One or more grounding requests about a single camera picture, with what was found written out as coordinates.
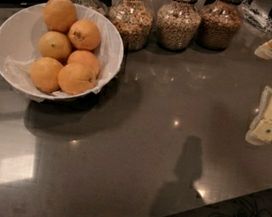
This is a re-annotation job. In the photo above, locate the white paper liner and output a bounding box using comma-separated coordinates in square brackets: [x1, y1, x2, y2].
[0, 0, 126, 113]

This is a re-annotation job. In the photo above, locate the glass jar of mixed grains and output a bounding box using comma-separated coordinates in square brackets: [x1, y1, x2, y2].
[109, 0, 154, 52]

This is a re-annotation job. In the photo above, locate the white bowl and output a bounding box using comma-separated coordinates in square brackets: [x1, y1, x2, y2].
[0, 0, 130, 111]

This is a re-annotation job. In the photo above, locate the glass jar of pale beans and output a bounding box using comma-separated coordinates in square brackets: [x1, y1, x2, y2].
[156, 0, 201, 52]

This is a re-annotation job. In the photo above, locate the glass jar of brown grains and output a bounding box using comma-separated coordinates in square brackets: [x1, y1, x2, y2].
[196, 0, 243, 51]

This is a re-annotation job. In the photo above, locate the clear plastic bag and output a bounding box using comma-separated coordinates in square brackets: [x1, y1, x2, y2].
[239, 2, 272, 33]

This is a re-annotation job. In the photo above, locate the orange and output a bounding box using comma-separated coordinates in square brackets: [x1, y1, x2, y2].
[39, 31, 72, 63]
[42, 0, 77, 33]
[29, 57, 63, 93]
[67, 19, 101, 51]
[67, 49, 100, 76]
[57, 63, 97, 95]

